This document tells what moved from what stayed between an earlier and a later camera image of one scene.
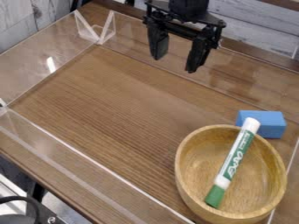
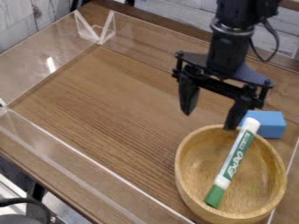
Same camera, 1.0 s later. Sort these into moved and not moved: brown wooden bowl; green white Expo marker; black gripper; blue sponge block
Moved: black gripper
Not moved: blue sponge block; brown wooden bowl; green white Expo marker
